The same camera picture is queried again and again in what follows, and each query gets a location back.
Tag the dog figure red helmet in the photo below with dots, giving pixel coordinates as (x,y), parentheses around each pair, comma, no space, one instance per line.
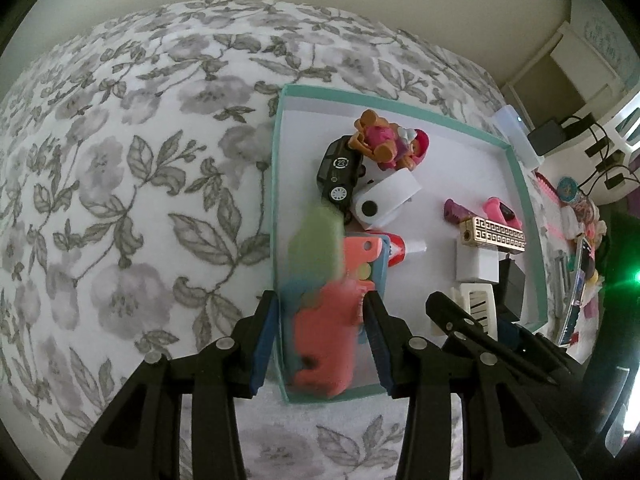
(415,147)

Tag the black toy car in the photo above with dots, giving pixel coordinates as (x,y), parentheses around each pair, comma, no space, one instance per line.
(340,170)

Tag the white round case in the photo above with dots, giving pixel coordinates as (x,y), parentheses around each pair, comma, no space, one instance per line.
(382,200)

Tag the white power strip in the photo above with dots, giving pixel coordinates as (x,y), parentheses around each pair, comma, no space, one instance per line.
(515,135)

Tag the black charger cube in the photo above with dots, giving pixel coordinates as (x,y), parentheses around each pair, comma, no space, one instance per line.
(512,285)

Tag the teal shallow cardboard box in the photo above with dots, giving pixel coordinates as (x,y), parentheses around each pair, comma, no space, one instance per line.
(450,170)

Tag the glitter tube blue cap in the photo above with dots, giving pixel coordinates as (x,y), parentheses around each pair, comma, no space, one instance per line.
(572,192)

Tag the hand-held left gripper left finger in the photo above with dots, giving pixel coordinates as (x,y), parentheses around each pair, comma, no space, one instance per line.
(262,345)

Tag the pink purple lighter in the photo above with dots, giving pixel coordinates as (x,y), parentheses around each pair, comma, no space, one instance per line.
(456,210)

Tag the white phone stand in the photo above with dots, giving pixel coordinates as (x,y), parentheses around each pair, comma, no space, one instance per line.
(475,305)

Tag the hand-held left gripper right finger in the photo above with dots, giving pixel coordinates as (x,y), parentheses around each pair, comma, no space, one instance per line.
(377,345)

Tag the smartphone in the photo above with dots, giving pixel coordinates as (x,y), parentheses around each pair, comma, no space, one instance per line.
(577,290)

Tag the white charger plug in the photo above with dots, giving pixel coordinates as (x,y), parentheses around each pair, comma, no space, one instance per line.
(475,262)

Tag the brown dog figure pink outfit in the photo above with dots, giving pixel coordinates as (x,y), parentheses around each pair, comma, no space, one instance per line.
(375,135)

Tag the pink crochet mat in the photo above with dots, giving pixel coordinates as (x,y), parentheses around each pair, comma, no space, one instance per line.
(547,195)

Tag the pink smart band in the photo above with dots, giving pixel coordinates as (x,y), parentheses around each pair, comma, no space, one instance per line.
(502,212)

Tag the white shelf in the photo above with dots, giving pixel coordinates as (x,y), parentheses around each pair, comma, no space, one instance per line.
(565,70)

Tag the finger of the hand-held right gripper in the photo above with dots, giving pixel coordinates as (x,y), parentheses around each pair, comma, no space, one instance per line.
(509,335)
(450,315)

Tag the small red white bottle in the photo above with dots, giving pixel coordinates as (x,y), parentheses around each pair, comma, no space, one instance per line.
(400,250)

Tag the grey metal stand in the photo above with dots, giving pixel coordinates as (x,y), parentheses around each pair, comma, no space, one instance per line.
(560,285)

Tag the gold patterned lighter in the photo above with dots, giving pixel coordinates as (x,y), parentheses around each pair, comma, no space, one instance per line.
(495,234)

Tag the black power adapter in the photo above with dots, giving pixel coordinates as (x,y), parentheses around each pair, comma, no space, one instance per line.
(546,137)

